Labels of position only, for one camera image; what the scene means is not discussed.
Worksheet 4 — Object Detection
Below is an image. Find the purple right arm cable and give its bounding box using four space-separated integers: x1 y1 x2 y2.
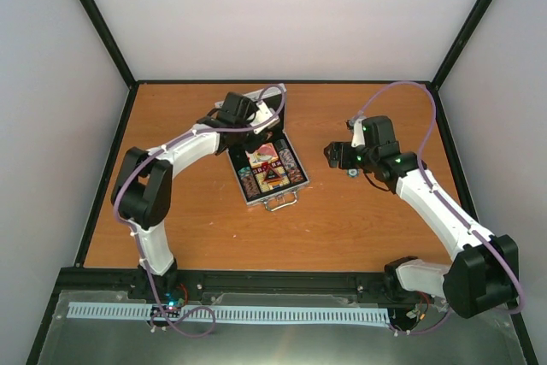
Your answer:
348 80 526 337

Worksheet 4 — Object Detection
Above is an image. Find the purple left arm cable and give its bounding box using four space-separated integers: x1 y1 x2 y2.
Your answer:
111 84 286 339

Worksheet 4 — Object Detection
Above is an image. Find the chip row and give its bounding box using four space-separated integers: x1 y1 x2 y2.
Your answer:
238 167 261 200
274 139 304 184

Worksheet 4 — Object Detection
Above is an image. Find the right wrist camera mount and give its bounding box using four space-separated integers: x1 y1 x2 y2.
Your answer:
347 115 366 148

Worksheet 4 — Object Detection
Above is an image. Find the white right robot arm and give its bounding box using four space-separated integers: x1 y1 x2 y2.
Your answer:
324 115 523 318

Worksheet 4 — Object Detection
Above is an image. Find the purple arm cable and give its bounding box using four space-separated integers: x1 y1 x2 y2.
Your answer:
348 80 526 337
111 84 286 339

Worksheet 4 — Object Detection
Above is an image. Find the aluminium poker set case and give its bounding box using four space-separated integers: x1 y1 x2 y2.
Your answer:
212 84 309 212

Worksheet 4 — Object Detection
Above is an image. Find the black triangular dealer button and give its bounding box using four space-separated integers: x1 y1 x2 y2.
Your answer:
262 162 281 183

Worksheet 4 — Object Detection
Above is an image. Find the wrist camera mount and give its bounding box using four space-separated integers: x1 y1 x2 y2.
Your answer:
250 101 279 134
347 115 366 148

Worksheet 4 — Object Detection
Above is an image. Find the black aluminium frame rail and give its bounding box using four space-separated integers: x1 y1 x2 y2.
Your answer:
55 268 419 306

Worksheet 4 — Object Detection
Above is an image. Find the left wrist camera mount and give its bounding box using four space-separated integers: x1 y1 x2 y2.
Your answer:
250 101 279 134

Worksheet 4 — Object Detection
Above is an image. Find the light blue cable duct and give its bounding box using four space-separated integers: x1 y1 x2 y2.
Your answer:
67 302 390 327

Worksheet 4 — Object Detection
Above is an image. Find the left controller board with LED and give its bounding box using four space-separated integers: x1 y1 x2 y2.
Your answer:
164 284 189 311

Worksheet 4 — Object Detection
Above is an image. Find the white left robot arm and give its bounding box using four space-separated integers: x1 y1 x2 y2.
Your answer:
111 85 285 299

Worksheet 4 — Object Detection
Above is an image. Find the right connector with wires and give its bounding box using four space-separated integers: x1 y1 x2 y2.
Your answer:
405 291 450 328

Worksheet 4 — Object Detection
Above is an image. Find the pink card deck box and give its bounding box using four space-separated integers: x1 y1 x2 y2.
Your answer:
246 143 279 168

